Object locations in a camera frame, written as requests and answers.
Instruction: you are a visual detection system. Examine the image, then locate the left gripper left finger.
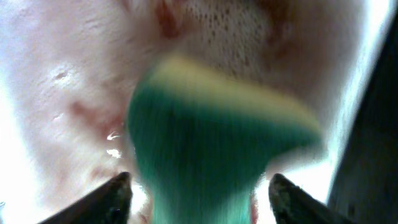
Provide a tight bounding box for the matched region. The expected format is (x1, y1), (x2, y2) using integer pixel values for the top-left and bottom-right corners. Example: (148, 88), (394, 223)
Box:
(40, 172), (133, 224)

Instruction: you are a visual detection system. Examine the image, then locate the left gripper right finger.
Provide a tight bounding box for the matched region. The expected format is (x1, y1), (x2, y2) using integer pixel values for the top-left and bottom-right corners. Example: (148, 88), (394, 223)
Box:
(268, 174), (354, 224)

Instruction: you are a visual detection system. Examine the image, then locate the green scrub sponge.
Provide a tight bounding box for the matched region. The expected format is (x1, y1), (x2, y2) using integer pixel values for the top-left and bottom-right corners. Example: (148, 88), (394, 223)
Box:
(126, 55), (322, 224)

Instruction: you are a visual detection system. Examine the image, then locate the rectangular black soapy tray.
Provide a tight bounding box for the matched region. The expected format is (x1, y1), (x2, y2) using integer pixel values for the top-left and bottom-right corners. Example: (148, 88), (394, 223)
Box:
(0, 0), (398, 224)

